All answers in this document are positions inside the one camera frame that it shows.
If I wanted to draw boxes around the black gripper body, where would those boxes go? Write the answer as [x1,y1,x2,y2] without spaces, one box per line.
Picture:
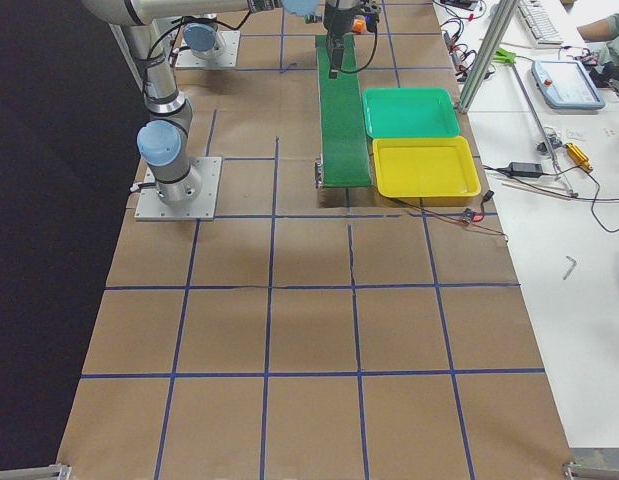
[323,0,358,36]

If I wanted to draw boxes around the person forearm green sleeve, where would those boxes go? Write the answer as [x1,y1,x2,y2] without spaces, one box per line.
[577,13,619,42]

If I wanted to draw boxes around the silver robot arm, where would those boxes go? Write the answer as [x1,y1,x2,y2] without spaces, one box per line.
[83,0,280,206]
[183,1,363,79]

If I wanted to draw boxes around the green plastic tray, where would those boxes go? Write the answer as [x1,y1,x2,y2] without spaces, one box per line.
[362,87,460,139]

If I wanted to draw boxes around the green conveyor belt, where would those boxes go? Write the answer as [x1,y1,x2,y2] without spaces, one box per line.
[315,35,372,188]

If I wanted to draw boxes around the yellow plastic tray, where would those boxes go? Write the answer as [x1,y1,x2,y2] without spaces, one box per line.
[372,136,482,206]

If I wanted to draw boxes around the white keyboard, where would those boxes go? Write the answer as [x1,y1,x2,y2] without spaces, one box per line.
[517,0,564,49]

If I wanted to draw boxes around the small blue circuit board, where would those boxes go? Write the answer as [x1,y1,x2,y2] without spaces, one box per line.
[461,208,476,225]

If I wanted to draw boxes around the black power adapter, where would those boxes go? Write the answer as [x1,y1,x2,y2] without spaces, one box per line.
[508,162,545,178]

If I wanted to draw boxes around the blue teach pendant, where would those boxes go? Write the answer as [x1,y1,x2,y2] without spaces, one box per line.
[531,60,606,110]

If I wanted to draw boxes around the wooden stick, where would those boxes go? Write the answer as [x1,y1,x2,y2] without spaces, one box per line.
[501,182,575,201]

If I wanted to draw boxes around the gold power resistor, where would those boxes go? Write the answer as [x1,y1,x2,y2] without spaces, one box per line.
[565,142,593,173]

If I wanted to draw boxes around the silver allen key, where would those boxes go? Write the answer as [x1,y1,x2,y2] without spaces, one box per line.
[562,255,577,280]

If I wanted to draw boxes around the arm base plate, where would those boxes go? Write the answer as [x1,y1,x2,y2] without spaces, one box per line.
[175,25,241,70]
[134,157,223,221]

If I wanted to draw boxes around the aluminium frame post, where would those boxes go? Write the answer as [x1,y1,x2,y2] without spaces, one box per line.
[456,0,518,114]

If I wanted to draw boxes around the green-handled reacher grabber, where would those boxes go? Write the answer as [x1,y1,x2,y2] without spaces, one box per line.
[493,47,579,199]

